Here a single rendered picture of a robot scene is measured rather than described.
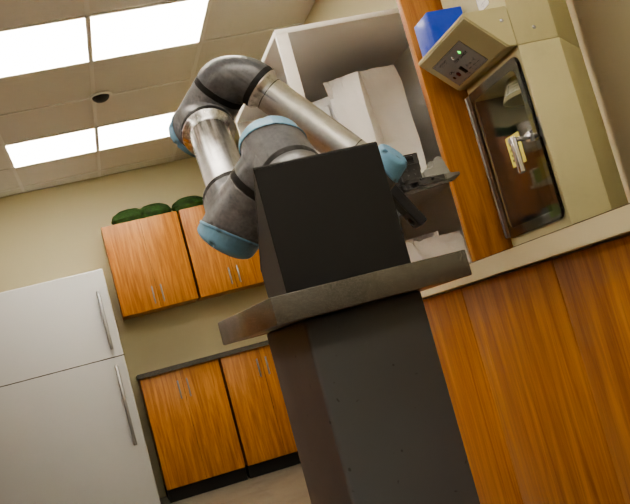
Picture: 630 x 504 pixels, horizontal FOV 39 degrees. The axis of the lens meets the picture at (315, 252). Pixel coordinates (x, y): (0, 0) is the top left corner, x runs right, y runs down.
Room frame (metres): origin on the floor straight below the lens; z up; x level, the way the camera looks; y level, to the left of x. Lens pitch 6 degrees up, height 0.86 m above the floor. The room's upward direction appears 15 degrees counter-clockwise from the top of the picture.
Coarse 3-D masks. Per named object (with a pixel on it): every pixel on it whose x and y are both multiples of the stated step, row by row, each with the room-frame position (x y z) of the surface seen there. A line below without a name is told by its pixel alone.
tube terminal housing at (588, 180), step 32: (448, 0) 2.33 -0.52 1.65; (512, 0) 2.07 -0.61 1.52; (544, 0) 2.09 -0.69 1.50; (544, 32) 2.08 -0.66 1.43; (544, 64) 2.07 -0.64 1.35; (576, 64) 2.17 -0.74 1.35; (544, 96) 2.07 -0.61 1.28; (576, 96) 2.09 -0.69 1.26; (544, 128) 2.06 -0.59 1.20; (576, 128) 2.08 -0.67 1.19; (576, 160) 2.08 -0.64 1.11; (608, 160) 2.19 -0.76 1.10; (576, 192) 2.07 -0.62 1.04; (608, 192) 2.10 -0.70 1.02
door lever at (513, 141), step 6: (528, 132) 2.10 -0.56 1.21; (510, 138) 2.09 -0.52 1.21; (516, 138) 2.10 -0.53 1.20; (522, 138) 2.10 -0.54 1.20; (528, 138) 2.10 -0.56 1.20; (510, 144) 2.10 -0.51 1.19; (516, 144) 2.09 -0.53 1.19; (516, 150) 2.09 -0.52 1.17; (516, 156) 2.09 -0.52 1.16; (516, 162) 2.10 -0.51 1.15; (522, 162) 2.09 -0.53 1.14; (522, 168) 2.09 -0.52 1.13
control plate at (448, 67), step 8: (456, 48) 2.17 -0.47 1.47; (464, 48) 2.15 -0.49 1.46; (448, 56) 2.22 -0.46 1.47; (456, 56) 2.20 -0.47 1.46; (464, 56) 2.19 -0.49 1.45; (472, 56) 2.17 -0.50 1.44; (480, 56) 2.15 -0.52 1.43; (440, 64) 2.28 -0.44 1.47; (448, 64) 2.26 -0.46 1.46; (456, 64) 2.24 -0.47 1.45; (464, 64) 2.22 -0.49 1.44; (472, 64) 2.20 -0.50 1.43; (480, 64) 2.18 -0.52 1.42; (440, 72) 2.32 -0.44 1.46; (448, 72) 2.30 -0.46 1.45; (456, 72) 2.28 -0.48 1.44; (464, 72) 2.26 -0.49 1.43; (472, 72) 2.24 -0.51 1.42; (456, 80) 2.31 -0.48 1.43; (464, 80) 2.29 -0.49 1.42
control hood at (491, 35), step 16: (464, 16) 2.03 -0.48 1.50; (480, 16) 2.04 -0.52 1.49; (496, 16) 2.05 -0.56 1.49; (448, 32) 2.13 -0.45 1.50; (464, 32) 2.09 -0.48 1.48; (480, 32) 2.06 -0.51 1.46; (496, 32) 2.05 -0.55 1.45; (512, 32) 2.06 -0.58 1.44; (432, 48) 2.23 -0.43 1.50; (448, 48) 2.19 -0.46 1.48; (480, 48) 2.12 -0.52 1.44; (496, 48) 2.09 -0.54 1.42; (512, 48) 2.08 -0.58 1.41; (432, 64) 2.30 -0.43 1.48; (448, 80) 2.34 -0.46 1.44
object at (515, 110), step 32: (512, 64) 2.09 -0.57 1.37; (480, 96) 2.28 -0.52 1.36; (512, 96) 2.13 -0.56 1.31; (480, 128) 2.33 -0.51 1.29; (512, 128) 2.17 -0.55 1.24; (544, 160) 2.07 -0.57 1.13; (512, 192) 2.27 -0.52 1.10; (544, 192) 2.11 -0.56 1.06; (512, 224) 2.31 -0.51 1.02; (544, 224) 2.16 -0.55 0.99
